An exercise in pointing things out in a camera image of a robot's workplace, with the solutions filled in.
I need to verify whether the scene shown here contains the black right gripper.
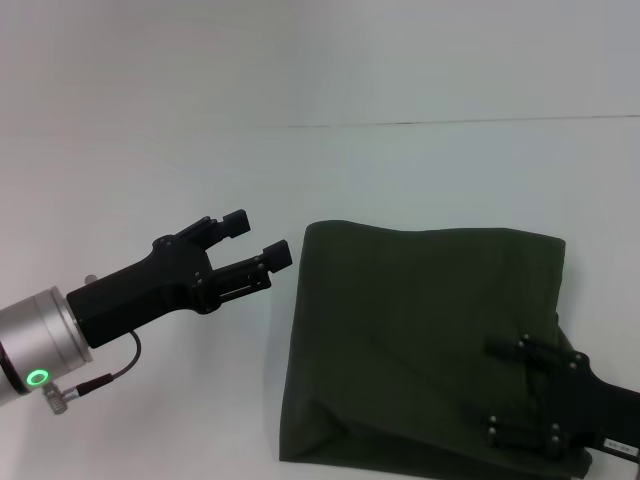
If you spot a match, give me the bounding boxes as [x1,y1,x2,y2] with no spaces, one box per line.
[482,334,640,459]

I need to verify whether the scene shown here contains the dark green FREE t-shirt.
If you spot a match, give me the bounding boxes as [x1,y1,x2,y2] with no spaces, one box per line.
[278,219,594,480]

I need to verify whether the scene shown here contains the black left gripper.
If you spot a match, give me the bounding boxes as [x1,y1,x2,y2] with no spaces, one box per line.
[65,208,294,350]

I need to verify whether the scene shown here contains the silver cable connector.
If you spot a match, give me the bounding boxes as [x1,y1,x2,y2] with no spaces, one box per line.
[43,382,69,416]

